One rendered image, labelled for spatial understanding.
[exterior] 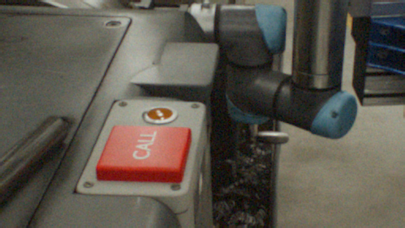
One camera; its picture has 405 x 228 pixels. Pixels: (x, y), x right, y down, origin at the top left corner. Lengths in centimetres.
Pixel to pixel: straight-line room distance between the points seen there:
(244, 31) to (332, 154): 181
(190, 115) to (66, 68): 15
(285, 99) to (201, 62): 50
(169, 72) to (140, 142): 14
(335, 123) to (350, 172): 172
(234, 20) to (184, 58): 49
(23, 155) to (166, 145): 10
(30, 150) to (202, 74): 19
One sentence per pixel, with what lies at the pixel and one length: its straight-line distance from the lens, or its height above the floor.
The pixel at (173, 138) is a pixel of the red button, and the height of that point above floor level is 127.
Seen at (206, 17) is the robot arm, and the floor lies 111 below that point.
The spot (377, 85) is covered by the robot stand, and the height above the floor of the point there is 89.
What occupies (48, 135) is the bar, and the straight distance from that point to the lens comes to 57.
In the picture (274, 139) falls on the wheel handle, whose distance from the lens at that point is 168.
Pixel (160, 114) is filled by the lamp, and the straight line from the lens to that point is 61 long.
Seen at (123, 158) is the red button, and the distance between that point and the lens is 54.
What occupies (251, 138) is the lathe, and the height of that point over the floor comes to 70.
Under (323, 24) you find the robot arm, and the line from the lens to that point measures 111.
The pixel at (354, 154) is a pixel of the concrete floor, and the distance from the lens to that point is 298.
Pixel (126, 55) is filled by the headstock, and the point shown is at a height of 126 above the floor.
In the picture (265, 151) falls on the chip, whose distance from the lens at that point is 193.
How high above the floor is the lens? 155
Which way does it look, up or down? 29 degrees down
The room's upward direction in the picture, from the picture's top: 2 degrees counter-clockwise
